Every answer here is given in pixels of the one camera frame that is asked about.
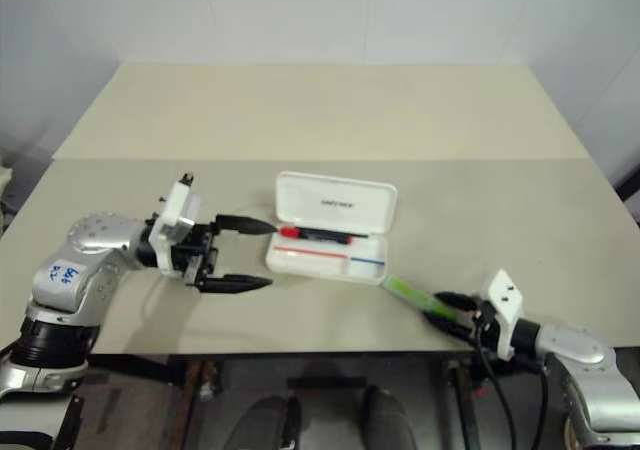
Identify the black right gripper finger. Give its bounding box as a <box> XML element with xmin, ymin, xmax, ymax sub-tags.
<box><xmin>436</xmin><ymin>290</ymin><xmax>477</xmax><ymax>312</ymax></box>
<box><xmin>426</xmin><ymin>314</ymin><xmax>475</xmax><ymax>343</ymax></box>

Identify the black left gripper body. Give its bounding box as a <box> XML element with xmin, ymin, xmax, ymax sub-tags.
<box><xmin>168</xmin><ymin>221</ymin><xmax>222</xmax><ymax>288</ymax></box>

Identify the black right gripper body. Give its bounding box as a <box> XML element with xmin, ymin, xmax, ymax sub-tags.
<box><xmin>464</xmin><ymin>294</ymin><xmax>502</xmax><ymax>353</ymax></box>

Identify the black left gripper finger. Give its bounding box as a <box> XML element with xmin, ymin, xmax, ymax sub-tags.
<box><xmin>199</xmin><ymin>273</ymin><xmax>274</xmax><ymax>297</ymax></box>
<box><xmin>215</xmin><ymin>213</ymin><xmax>279</xmax><ymax>236</ymax></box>

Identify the green marker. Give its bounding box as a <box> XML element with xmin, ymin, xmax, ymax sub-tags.
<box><xmin>381</xmin><ymin>275</ymin><xmax>454</xmax><ymax>319</ymax></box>

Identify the black marker with red cap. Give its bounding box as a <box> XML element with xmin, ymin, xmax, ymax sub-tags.
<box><xmin>278</xmin><ymin>225</ymin><xmax>370</xmax><ymax>245</ymax></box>

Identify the white open pencil case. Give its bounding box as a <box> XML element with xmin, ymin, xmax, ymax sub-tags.
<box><xmin>264</xmin><ymin>170</ymin><xmax>400</xmax><ymax>287</ymax></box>

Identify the rusty metal table leg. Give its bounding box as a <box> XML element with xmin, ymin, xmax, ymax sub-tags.
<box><xmin>166</xmin><ymin>359</ymin><xmax>203</xmax><ymax>450</ymax></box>
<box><xmin>446</xmin><ymin>359</ymin><xmax>482</xmax><ymax>450</ymax></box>

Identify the dark rounded shape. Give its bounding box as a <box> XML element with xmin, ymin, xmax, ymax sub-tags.
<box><xmin>361</xmin><ymin>384</ymin><xmax>419</xmax><ymax>450</ymax></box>
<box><xmin>233</xmin><ymin>393</ymin><xmax>303</xmax><ymax>450</ymax></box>

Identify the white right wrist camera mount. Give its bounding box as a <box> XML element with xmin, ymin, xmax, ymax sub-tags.
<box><xmin>478</xmin><ymin>268</ymin><xmax>526</xmax><ymax>362</ymax></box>

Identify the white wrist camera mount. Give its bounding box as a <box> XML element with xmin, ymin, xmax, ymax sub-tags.
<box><xmin>148</xmin><ymin>171</ymin><xmax>204</xmax><ymax>276</ymax></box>
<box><xmin>478</xmin><ymin>268</ymin><xmax>526</xmax><ymax>362</ymax></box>

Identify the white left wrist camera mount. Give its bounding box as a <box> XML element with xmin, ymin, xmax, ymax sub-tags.
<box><xmin>148</xmin><ymin>171</ymin><xmax>204</xmax><ymax>276</ymax></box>

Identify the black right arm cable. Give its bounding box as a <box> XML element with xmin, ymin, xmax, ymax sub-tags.
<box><xmin>472</xmin><ymin>309</ymin><xmax>551</xmax><ymax>450</ymax></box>

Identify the dark table frame bar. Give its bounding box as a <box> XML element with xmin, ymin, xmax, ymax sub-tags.
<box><xmin>87</xmin><ymin>353</ymin><xmax>187</xmax><ymax>387</ymax></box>

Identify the dark object at wall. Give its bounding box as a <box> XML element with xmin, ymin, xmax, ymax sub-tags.
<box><xmin>613</xmin><ymin>158</ymin><xmax>640</xmax><ymax>224</ymax></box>

